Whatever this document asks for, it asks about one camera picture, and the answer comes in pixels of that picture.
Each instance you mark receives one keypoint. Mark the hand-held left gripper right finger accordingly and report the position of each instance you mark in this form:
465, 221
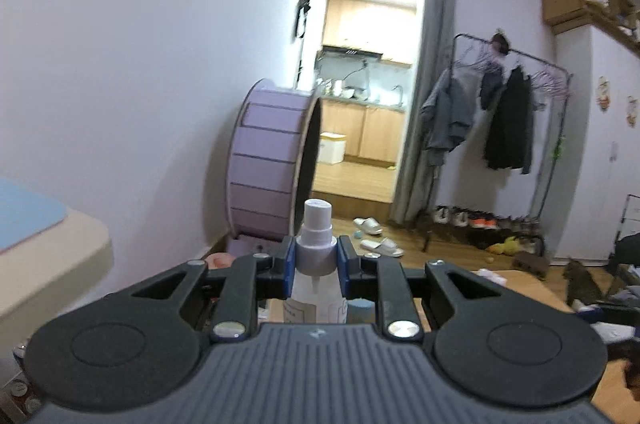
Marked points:
342, 266

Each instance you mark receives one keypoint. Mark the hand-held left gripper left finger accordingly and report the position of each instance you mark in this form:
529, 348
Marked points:
287, 266

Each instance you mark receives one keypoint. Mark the white spray bottle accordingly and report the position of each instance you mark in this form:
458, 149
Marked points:
316, 254

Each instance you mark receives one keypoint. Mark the bottle with grey-blue cap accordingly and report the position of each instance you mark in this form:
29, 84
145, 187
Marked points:
361, 311

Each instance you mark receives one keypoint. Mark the pink round toy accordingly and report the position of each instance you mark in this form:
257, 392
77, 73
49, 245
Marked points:
220, 260

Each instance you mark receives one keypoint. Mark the purple cat wheel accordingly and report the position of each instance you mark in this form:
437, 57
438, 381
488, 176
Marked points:
265, 164

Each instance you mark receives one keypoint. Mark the white storage box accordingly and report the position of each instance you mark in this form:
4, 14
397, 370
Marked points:
332, 149

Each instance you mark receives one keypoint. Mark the wooden kitchen base cabinets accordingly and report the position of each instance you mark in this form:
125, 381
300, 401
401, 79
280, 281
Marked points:
370, 134

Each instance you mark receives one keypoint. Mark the row of shoes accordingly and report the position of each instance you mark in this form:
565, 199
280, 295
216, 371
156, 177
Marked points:
480, 220

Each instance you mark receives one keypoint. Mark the yellow plush toy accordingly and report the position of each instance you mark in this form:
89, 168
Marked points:
504, 246

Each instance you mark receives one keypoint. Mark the grey curtain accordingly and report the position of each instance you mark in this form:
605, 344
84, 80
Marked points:
425, 104

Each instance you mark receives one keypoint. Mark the grey hoodie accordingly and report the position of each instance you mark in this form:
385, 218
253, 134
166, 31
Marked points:
450, 114

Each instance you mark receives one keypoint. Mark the brown wooden stool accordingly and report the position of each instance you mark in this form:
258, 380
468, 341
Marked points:
532, 264

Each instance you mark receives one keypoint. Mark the range hood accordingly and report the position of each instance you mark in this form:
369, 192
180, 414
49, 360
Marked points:
350, 51

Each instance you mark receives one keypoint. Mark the black jacket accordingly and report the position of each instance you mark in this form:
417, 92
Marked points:
510, 129

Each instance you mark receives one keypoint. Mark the black clothes rack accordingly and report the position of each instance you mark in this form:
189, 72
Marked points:
545, 184

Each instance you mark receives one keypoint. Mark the dark blue-grey garment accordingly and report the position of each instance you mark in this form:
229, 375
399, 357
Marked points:
492, 86

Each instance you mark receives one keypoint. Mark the tabby cat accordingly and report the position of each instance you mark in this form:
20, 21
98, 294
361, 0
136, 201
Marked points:
582, 284

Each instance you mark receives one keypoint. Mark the green hanging ornament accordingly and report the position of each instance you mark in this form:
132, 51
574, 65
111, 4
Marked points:
559, 149

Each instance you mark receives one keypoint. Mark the white wardrobe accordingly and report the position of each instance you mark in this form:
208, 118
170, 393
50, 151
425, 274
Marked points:
595, 179

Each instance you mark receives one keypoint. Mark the blue mat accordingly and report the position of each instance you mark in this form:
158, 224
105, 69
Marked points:
25, 214

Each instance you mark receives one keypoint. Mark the white printed bedsheet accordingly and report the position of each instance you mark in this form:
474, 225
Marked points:
610, 324

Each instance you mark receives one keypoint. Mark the bunch of clothes hangers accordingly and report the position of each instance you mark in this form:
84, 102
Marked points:
550, 84

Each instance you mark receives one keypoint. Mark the cartoon wardrobe sticker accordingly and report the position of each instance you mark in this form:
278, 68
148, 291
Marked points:
633, 111
604, 94

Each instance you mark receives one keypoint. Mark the wooden kitchen wall cabinets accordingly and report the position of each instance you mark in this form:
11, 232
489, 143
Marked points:
370, 29

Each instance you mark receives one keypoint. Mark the black wall hanging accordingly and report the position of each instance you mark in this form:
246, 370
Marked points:
301, 11

